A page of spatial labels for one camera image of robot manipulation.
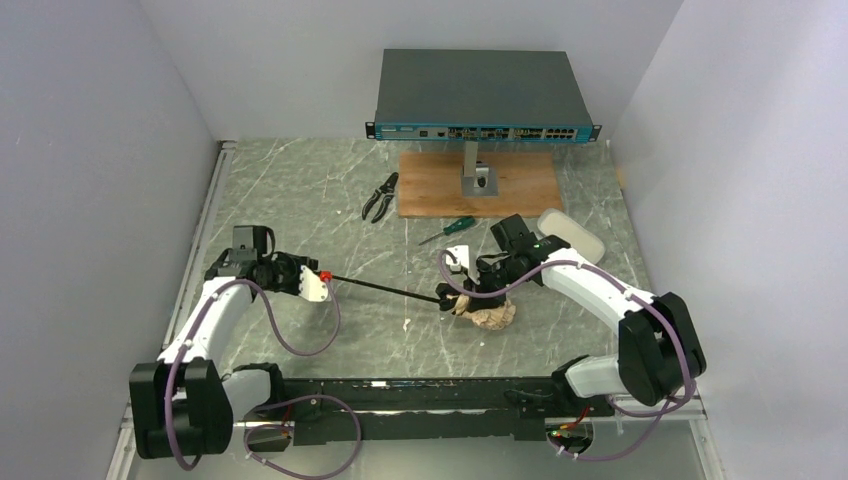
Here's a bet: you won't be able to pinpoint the beige umbrella case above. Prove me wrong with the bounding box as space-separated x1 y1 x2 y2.
536 208 606 264

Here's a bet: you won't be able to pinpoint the beige folding umbrella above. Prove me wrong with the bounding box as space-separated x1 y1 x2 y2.
319 271 517 331

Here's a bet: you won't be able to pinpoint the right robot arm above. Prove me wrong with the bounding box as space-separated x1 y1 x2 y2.
437 209 707 410

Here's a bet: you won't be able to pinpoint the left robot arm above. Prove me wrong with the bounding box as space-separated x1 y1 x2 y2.
129 225 327 463

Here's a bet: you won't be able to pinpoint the grey metal stand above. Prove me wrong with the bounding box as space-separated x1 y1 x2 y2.
460 141 498 198

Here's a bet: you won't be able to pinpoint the wooden board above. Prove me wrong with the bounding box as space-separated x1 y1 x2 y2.
397 152 564 218

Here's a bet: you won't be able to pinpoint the black pliers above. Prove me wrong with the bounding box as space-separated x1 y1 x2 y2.
361 172 399 224

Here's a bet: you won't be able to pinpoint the white aluminium table rail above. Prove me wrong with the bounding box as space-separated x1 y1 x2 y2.
161 140 238 351

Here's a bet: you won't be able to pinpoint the green handled screwdriver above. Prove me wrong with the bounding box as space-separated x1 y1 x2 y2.
418 216 476 246

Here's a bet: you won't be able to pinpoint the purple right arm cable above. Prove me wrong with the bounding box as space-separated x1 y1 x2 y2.
437 250 698 463

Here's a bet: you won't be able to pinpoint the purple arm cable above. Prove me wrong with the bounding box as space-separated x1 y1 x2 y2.
437 250 698 463
162 278 363 480

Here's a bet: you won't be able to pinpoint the grey network switch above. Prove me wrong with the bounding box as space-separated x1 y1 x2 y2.
365 49 602 144

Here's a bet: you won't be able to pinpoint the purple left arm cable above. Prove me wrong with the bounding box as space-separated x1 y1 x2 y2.
162 278 363 480

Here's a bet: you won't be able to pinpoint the aluminium front frame rail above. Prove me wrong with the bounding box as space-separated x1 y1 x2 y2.
105 380 730 480

